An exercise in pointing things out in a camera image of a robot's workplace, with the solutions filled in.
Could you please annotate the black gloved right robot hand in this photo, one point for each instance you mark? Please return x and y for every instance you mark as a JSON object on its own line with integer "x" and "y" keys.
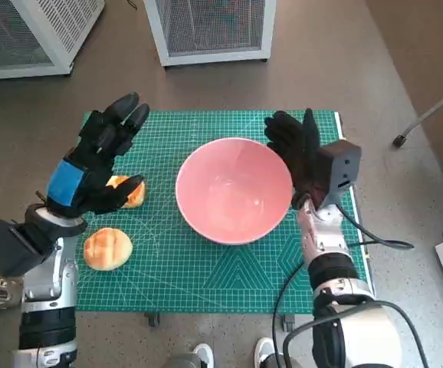
{"x": 300, "y": 153}

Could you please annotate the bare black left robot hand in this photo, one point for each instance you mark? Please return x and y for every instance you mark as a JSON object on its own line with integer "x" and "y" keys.
{"x": 91, "y": 168}

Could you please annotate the long orange toy bread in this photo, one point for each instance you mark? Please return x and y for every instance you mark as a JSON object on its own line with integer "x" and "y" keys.
{"x": 135, "y": 197}

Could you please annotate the pink bowl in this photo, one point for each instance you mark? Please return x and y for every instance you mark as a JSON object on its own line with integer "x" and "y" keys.
{"x": 233, "y": 191}

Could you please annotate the round pale toy bread bun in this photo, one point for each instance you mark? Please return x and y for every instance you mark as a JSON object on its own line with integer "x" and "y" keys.
{"x": 108, "y": 249}

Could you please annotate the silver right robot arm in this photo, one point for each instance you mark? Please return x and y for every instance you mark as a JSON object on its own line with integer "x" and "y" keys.
{"x": 321, "y": 237}

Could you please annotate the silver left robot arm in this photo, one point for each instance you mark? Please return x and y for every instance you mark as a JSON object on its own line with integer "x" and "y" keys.
{"x": 49, "y": 268}

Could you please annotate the green cutting mat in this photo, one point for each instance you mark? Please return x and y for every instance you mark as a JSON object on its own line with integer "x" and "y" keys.
{"x": 160, "y": 268}

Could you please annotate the large white mesh cabinet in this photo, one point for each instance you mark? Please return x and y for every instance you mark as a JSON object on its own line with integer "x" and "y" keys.
{"x": 53, "y": 23}

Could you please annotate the small white mesh cabinet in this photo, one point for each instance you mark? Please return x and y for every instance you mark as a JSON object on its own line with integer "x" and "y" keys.
{"x": 210, "y": 23}

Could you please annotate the black table caster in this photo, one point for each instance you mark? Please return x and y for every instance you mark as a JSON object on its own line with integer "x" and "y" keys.
{"x": 288, "y": 324}
{"x": 152, "y": 320}

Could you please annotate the white robot foot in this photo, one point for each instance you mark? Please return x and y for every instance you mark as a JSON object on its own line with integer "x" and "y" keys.
{"x": 203, "y": 354}
{"x": 263, "y": 350}

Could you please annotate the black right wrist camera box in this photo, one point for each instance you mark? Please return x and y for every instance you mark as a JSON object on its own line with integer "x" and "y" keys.
{"x": 344, "y": 165}

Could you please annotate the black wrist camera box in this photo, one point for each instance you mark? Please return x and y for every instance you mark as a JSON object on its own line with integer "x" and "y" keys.
{"x": 7, "y": 245}
{"x": 344, "y": 165}

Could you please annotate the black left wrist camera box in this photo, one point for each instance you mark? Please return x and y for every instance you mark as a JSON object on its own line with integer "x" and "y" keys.
{"x": 7, "y": 245}

